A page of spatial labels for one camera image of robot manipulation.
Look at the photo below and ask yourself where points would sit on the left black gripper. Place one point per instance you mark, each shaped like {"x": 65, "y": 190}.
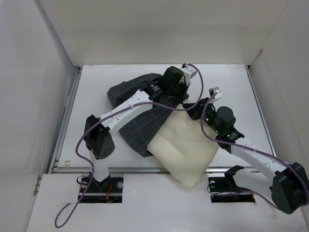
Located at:
{"x": 185, "y": 88}

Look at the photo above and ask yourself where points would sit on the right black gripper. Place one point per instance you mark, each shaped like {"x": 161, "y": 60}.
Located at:
{"x": 195, "y": 111}

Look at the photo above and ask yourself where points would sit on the cream yellow pillow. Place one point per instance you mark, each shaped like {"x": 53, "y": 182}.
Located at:
{"x": 182, "y": 148}

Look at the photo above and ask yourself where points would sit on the dark grey checked pillowcase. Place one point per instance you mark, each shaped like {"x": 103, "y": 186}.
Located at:
{"x": 148, "y": 109}

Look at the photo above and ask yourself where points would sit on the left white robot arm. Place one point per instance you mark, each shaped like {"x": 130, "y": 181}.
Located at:
{"x": 98, "y": 134}

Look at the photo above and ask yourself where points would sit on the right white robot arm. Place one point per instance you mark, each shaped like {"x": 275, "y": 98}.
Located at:
{"x": 286, "y": 184}

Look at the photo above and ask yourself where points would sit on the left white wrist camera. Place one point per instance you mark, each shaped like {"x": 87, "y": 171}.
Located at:
{"x": 188, "y": 71}

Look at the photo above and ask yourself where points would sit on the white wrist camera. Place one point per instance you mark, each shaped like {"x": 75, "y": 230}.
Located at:
{"x": 188, "y": 71}
{"x": 215, "y": 93}

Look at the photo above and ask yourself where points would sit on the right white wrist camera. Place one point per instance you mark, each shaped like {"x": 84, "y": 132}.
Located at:
{"x": 215, "y": 93}

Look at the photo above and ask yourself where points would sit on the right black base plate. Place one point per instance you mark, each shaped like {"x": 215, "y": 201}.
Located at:
{"x": 223, "y": 188}

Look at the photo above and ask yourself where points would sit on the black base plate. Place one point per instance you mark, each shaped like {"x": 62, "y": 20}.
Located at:
{"x": 111, "y": 191}
{"x": 223, "y": 188}

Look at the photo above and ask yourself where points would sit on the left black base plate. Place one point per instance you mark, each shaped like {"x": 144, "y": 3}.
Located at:
{"x": 111, "y": 191}

